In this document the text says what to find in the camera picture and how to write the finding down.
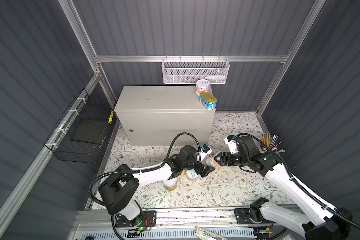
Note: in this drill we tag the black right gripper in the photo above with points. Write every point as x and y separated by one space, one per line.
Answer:
222 154

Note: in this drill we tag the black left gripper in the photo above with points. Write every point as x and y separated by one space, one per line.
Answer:
206 170

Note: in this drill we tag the gold rectangular tin can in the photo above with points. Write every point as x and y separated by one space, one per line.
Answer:
208 100

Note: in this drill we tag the pink white can pull tab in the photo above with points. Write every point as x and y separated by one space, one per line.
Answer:
202 86

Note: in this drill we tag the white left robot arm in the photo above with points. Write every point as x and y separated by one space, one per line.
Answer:
115 190

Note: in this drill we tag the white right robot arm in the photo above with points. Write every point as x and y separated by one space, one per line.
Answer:
319 219

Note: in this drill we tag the pink pencil cup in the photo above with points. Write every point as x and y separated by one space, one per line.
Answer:
262 149

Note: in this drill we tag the green orange can plastic lid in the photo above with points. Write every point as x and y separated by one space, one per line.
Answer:
170 184

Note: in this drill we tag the pencils bundle in cup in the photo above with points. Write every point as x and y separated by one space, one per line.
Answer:
272 142

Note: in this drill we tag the grey metal cabinet box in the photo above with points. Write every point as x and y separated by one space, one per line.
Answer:
154 115

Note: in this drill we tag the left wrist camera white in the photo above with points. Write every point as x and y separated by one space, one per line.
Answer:
204 152

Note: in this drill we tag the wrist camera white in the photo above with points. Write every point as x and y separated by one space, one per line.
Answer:
204 152
230 141

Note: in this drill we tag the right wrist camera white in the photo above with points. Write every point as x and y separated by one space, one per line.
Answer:
230 141

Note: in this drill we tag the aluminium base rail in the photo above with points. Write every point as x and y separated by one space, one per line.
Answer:
169 218

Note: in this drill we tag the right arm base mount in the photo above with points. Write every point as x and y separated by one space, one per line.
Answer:
252 215

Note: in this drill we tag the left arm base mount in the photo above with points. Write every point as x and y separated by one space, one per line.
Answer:
145 219

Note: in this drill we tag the white wire mesh basket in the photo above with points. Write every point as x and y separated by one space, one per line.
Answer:
189 71

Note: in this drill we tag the black wire mesh basket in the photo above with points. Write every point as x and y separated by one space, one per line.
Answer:
86 130

